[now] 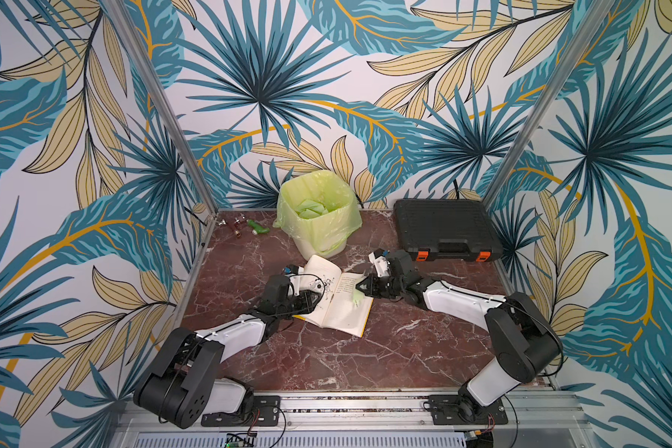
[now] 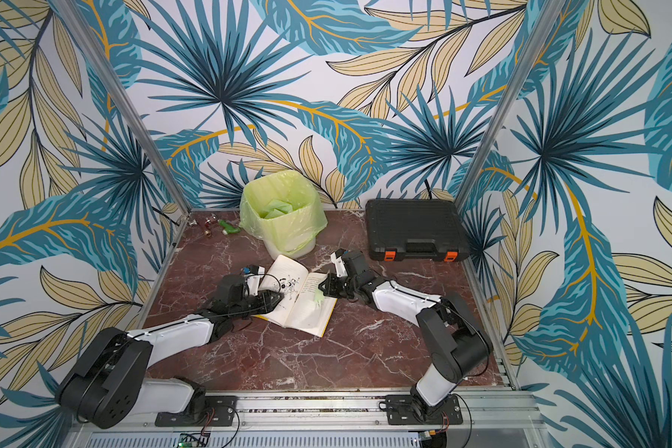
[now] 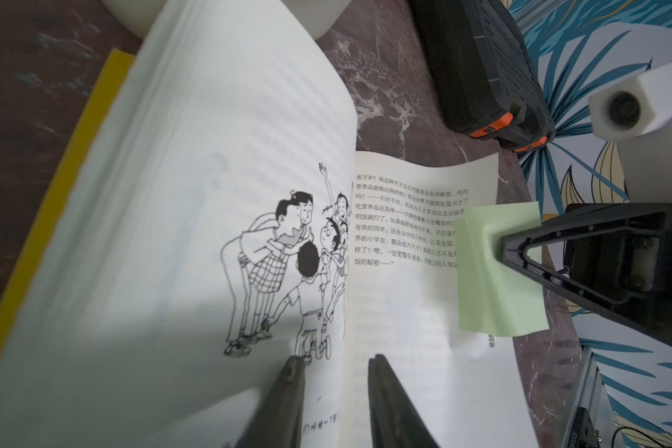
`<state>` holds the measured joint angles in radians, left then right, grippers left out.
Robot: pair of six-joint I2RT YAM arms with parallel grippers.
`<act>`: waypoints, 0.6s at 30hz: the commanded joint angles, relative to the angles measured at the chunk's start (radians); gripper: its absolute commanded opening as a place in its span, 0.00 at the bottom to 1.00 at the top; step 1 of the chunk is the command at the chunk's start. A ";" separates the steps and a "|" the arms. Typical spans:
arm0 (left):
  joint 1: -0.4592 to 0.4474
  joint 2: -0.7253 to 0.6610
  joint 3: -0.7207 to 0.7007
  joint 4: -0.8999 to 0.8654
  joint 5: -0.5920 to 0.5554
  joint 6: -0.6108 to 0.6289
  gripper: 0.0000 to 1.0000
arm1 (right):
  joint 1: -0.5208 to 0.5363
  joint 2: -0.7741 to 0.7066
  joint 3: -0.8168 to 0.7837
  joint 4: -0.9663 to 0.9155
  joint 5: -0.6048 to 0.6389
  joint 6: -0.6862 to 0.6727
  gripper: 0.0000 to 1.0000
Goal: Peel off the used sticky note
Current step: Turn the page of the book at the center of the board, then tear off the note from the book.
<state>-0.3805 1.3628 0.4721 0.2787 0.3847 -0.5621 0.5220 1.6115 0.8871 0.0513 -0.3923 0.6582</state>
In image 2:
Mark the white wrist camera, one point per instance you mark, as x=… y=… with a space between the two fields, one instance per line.
x=253 y=275
x=339 y=265

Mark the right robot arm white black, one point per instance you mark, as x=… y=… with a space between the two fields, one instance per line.
x=457 y=344

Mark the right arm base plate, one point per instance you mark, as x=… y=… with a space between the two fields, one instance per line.
x=409 y=410

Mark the aluminium corner post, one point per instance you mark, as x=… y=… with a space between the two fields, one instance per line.
x=520 y=73
x=88 y=42

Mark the yellow paperback book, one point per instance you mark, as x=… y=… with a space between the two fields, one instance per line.
x=297 y=310

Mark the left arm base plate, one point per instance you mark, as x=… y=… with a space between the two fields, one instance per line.
x=203 y=411

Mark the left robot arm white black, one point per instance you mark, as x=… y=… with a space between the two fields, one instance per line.
x=109 y=381

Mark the discarded green notes in bin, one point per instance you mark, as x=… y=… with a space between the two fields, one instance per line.
x=275 y=209

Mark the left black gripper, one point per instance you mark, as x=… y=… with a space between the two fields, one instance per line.
x=266 y=300

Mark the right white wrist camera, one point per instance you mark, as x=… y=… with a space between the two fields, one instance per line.
x=339 y=265

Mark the left aluminium corner post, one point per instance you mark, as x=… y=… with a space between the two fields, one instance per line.
x=88 y=42

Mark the green toy piece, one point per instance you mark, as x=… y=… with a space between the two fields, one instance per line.
x=227 y=228

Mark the right aluminium corner post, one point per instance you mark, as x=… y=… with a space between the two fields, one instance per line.
x=520 y=73

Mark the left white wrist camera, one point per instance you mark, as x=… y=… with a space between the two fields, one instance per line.
x=253 y=275

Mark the green sticky note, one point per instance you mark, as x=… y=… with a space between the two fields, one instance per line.
x=318 y=298

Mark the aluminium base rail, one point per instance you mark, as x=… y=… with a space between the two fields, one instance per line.
x=492 y=417

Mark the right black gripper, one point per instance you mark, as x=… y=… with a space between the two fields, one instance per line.
x=333 y=283

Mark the white trash bin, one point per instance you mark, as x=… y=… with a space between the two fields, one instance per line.
x=293 y=249

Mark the green plastic bin liner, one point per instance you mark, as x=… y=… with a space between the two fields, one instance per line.
x=306 y=221

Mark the black plastic tool case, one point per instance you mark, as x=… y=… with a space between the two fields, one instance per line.
x=400 y=229

